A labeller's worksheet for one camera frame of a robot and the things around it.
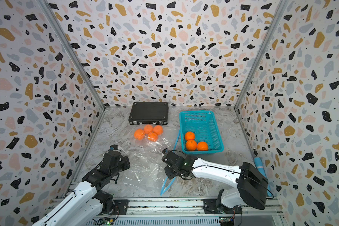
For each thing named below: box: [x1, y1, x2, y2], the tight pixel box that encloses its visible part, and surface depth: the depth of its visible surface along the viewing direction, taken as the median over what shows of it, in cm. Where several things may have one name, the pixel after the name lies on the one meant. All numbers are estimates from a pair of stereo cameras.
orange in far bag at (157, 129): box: [153, 125, 163, 136], surface depth 103 cm
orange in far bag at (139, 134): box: [133, 128, 146, 141], surface depth 99 cm
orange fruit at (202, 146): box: [196, 141, 209, 151], surface depth 93 cm
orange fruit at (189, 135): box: [184, 131, 196, 141], surface depth 99 cm
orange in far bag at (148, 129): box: [144, 124, 154, 135], surface depth 104 cm
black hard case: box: [128, 101, 169, 125], surface depth 109 cm
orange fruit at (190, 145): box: [185, 139, 198, 152], surface depth 94 cm
